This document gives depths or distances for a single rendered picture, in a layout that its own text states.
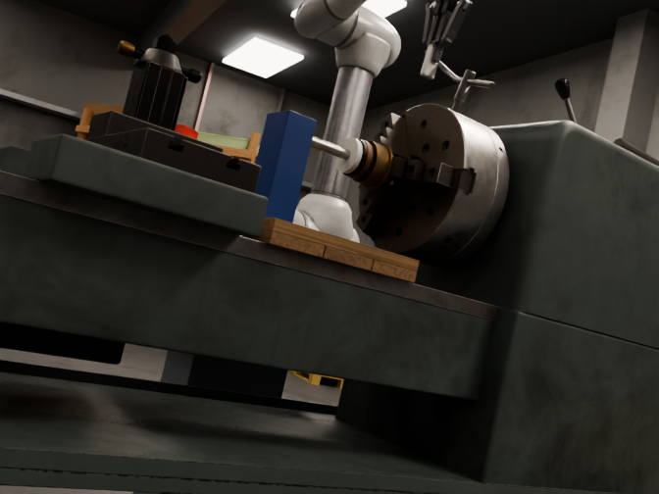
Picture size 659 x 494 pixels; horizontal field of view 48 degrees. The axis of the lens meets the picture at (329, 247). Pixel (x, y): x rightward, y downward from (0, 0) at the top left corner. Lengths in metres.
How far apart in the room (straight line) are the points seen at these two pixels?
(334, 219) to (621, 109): 4.41
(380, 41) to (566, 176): 0.85
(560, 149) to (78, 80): 8.68
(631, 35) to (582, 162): 4.95
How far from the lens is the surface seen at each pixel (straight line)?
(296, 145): 1.32
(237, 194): 1.05
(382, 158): 1.43
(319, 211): 2.03
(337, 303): 1.23
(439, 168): 1.40
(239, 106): 10.28
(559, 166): 1.51
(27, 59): 9.86
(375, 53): 2.16
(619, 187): 1.66
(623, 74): 6.36
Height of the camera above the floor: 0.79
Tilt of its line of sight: 4 degrees up
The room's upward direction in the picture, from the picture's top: 13 degrees clockwise
